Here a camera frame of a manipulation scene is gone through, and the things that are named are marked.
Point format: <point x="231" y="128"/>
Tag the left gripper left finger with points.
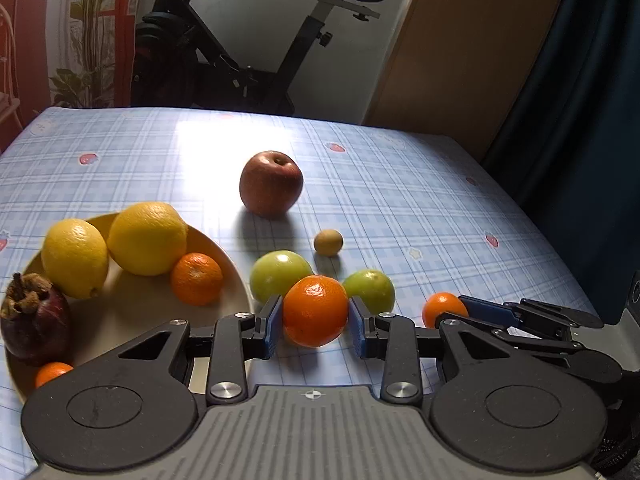
<point x="228" y="345"/>

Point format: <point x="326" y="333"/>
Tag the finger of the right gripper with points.
<point x="488" y="311"/>

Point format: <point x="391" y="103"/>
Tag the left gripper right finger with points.
<point x="400" y="344"/>

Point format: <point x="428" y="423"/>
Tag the green apple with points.
<point x="373" y="287"/>
<point x="274" y="274"/>

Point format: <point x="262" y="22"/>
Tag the small orange tangerine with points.
<point x="315" y="311"/>

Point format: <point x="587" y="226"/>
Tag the small brown longan fruit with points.
<point x="328" y="243"/>

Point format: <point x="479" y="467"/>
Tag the large yellow lemon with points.
<point x="147" y="238"/>

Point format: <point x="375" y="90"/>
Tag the red apple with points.
<point x="270" y="184"/>

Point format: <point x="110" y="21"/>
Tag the dark purple mangosteen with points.
<point x="35" y="320"/>

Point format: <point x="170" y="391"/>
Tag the blue plaid strawberry tablecloth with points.
<point x="417" y="208"/>

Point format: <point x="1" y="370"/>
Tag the black exercise bike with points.
<point x="179" y="61"/>

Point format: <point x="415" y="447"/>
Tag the wooden wardrobe panel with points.
<point x="457" y="66"/>

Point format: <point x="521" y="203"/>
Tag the printed room backdrop poster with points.
<point x="69" y="53"/>

